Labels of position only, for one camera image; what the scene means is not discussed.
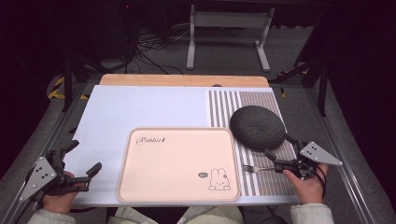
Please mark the person's right hand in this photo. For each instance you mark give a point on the person's right hand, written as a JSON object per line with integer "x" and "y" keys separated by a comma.
{"x": 308, "y": 189}

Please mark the grey metal stand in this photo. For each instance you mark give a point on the grey metal stand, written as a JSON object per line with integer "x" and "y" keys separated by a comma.
{"x": 230, "y": 19}

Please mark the black tripod stand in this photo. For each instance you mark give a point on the black tripod stand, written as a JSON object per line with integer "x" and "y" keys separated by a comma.
{"x": 322, "y": 81}
{"x": 67, "y": 81}

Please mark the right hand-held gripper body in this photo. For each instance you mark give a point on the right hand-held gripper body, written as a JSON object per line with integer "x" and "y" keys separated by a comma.
{"x": 317, "y": 154}

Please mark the white table mat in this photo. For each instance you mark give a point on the white table mat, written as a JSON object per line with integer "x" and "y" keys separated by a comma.
{"x": 140, "y": 109}

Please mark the person's legs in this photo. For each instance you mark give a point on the person's legs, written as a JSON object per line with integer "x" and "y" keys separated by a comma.
{"x": 205, "y": 216}

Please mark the pink rectangular tray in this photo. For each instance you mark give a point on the pink rectangular tray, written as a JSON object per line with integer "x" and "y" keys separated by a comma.
{"x": 177, "y": 165}

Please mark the dark round textured plate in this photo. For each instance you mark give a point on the dark round textured plate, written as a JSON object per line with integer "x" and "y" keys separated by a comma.
{"x": 257, "y": 127}

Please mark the person's left hand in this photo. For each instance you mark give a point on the person's left hand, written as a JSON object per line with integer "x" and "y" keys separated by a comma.
{"x": 59, "y": 202}

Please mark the silver metal fork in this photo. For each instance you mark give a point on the silver metal fork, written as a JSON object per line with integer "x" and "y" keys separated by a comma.
{"x": 253, "y": 169}

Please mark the yellow black floor tape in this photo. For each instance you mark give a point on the yellow black floor tape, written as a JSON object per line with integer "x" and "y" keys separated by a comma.
{"x": 56, "y": 88}

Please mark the aluminium frame rail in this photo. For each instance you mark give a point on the aluminium frame rail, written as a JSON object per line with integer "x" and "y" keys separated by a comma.
{"x": 339, "y": 149}
{"x": 37, "y": 155}

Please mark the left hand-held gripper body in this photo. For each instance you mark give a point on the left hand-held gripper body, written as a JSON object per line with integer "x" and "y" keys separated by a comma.
{"x": 40, "y": 177}

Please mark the grey striped placemat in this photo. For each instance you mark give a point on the grey striped placemat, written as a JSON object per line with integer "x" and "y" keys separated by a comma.
{"x": 267, "y": 180}

